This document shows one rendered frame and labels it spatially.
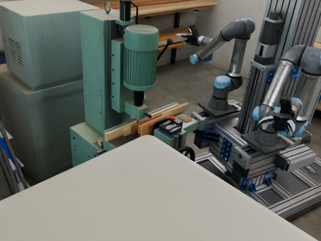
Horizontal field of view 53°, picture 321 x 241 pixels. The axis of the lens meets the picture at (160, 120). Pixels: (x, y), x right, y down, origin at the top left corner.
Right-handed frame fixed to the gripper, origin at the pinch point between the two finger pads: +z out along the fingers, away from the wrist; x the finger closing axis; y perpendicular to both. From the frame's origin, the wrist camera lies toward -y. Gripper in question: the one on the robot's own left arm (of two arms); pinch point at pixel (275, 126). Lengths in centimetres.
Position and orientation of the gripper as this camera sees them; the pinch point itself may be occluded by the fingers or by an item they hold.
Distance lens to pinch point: 149.4
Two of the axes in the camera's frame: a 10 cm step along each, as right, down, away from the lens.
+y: 0.4, 9.0, 4.4
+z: -5.7, 3.8, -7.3
